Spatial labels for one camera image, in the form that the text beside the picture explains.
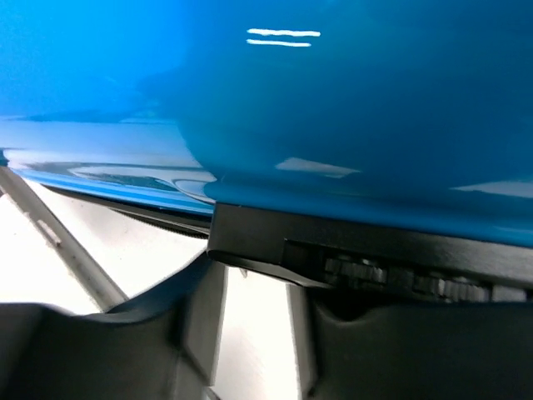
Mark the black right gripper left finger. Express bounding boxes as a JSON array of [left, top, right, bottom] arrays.
[[99, 249, 228, 387]]

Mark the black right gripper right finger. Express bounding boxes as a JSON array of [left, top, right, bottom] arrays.
[[287, 285, 333, 396]]

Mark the blue hard-shell suitcase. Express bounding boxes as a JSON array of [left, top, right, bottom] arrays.
[[0, 0, 533, 303]]

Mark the aluminium mounting rail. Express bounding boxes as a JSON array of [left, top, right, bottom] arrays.
[[1, 167, 128, 311]]

